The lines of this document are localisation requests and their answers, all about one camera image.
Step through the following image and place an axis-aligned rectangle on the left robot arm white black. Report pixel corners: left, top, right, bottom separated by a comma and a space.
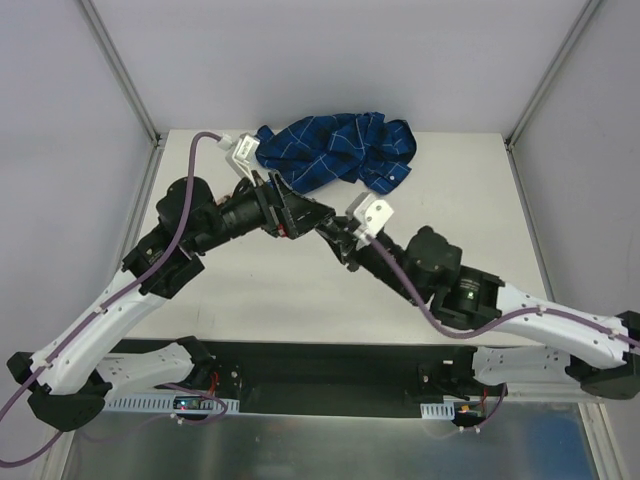
7, 173, 335, 432

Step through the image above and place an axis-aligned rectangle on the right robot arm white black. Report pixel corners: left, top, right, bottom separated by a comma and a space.
316, 216, 639, 400

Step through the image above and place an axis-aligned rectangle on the blue plaid shirt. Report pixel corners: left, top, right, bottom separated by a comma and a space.
256, 112, 418, 195

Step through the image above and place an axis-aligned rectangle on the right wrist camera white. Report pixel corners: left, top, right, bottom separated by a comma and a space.
345, 192, 394, 249

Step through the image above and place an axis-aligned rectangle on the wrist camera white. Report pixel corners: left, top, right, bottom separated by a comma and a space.
345, 192, 394, 249
217, 133, 260, 185

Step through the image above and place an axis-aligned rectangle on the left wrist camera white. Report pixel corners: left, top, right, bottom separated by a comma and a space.
217, 133, 260, 185

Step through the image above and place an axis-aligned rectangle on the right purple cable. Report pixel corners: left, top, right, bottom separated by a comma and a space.
372, 237, 640, 354

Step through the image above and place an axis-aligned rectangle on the left aluminium frame post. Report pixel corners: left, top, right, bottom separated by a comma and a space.
74, 0, 162, 147

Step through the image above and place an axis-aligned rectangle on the aluminium frame post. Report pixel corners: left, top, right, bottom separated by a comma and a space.
74, 0, 162, 147
504, 0, 606, 152

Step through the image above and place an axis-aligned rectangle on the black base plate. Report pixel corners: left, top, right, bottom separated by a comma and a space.
109, 337, 481, 416

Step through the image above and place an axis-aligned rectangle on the right white cable duct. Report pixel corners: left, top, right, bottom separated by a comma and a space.
420, 401, 456, 421

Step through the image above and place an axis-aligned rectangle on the white cable duct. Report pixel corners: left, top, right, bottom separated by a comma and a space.
420, 401, 456, 421
104, 393, 223, 415

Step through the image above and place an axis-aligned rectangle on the left white cable duct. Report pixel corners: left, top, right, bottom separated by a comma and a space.
104, 393, 223, 415

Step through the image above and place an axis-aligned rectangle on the right aluminium frame post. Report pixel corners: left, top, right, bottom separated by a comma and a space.
504, 0, 606, 152

